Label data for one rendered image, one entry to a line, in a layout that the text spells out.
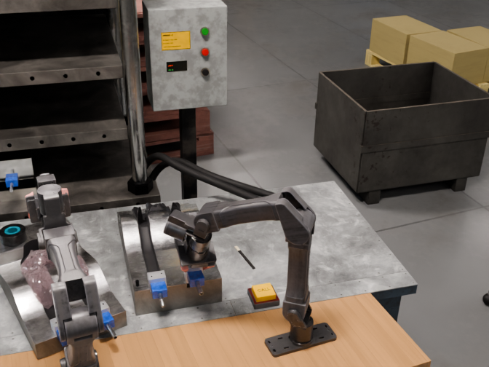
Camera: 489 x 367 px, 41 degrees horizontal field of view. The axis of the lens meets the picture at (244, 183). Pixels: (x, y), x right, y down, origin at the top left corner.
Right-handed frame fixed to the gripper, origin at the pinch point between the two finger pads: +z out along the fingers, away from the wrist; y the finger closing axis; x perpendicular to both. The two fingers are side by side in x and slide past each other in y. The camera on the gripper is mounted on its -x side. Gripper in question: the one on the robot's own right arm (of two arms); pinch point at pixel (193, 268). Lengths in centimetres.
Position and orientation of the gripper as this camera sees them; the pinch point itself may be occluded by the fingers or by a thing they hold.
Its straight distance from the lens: 193.7
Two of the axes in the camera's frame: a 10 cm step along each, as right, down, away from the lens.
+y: -9.6, 0.9, -2.7
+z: -1.7, 5.7, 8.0
